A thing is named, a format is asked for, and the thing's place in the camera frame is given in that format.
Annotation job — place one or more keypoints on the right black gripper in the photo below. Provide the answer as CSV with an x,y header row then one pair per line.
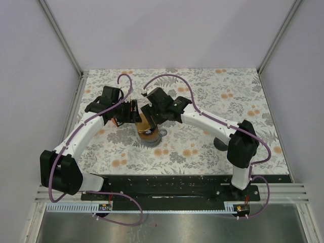
x,y
149,109

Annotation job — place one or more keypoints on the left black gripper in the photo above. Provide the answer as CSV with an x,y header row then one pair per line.
x,y
133,116

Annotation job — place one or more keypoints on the white slotted cable duct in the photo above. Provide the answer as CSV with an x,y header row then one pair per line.
x,y
79,208

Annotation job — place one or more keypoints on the orange coffee filter box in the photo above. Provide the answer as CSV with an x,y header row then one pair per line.
x,y
118,122

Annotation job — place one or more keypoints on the red and grey cup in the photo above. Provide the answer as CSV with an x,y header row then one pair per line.
x,y
219,145

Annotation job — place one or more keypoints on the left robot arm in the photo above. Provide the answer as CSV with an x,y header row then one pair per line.
x,y
59,169

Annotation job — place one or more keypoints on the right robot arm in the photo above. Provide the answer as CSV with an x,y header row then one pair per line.
x,y
237,139

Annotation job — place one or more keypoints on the floral table mat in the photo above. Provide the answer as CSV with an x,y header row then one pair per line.
x,y
231,93

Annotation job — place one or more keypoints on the glass coffee server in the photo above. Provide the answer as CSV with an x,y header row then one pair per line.
x,y
154,138

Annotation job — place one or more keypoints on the brown paper coffee filter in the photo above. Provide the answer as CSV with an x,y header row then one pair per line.
x,y
143,127

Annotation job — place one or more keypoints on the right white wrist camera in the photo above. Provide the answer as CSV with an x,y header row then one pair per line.
x,y
147,91

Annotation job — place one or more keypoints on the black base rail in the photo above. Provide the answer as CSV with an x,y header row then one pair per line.
x,y
172,193

